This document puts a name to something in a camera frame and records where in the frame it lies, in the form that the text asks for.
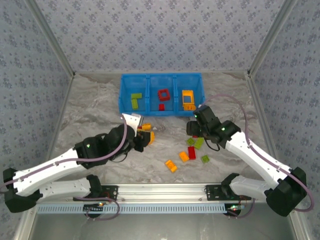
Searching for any light blue slotted cable duct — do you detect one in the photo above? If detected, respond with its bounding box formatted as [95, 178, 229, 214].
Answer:
[37, 203, 229, 215]

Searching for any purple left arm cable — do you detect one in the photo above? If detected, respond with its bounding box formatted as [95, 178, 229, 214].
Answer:
[0, 115, 128, 221]

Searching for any aluminium side frame rail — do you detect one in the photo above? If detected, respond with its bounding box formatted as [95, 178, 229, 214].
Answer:
[13, 72, 77, 240]
[244, 71, 283, 173]

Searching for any blue three-compartment bin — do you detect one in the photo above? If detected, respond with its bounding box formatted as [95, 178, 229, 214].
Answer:
[117, 72, 206, 118]

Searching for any yellow-orange lego frame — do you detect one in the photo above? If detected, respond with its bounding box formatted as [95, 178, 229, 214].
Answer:
[181, 89, 195, 106]

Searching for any small LED controller board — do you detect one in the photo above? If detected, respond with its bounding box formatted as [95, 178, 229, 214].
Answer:
[83, 202, 105, 218]
[225, 203, 243, 218]

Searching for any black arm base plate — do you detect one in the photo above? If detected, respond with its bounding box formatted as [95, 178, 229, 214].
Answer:
[205, 184, 252, 202]
[73, 184, 119, 202]

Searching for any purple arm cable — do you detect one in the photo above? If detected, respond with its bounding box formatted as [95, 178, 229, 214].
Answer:
[0, 115, 128, 221]
[202, 94, 315, 220]

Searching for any red lego frame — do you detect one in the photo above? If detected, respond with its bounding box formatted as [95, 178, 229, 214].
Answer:
[157, 88, 173, 102]

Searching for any aluminium front frame rail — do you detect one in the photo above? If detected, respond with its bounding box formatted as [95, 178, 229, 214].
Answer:
[37, 183, 270, 204]

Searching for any aluminium frame post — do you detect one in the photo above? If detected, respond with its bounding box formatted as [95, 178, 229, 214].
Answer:
[24, 0, 76, 77]
[247, 0, 300, 76]

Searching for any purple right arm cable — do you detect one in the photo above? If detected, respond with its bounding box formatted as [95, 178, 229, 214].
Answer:
[202, 94, 315, 220]

